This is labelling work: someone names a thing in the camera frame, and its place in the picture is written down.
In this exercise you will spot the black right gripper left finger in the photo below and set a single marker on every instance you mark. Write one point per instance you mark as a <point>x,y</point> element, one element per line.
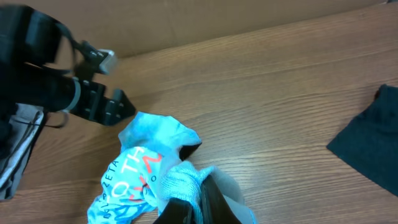
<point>176,212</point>

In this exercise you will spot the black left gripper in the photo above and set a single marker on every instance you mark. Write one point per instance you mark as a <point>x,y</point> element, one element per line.
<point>90,103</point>

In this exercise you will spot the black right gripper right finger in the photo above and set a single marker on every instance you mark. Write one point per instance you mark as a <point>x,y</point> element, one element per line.
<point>214,207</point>

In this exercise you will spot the light blue printed t-shirt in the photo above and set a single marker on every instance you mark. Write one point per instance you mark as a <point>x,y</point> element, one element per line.
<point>149,172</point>

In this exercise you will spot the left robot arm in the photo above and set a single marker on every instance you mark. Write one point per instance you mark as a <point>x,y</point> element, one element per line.
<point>43,65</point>

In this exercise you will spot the folded grey garment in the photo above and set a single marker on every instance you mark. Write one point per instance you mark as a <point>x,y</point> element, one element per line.
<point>25,128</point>

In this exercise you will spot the dark navy garment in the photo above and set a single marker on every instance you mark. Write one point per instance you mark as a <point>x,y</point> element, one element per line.
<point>369,142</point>

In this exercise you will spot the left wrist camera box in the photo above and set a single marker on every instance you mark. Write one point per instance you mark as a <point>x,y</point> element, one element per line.
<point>102,61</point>

